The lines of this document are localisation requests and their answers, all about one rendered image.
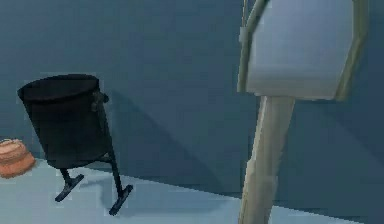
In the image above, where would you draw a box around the black bin on stand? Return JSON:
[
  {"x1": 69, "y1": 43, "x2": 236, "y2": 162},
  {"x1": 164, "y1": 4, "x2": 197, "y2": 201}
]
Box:
[{"x1": 17, "y1": 73, "x2": 135, "y2": 217}]

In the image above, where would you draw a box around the orange round pot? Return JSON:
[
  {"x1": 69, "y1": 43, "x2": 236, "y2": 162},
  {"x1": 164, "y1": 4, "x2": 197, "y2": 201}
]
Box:
[{"x1": 0, "y1": 138, "x2": 37, "y2": 180}]

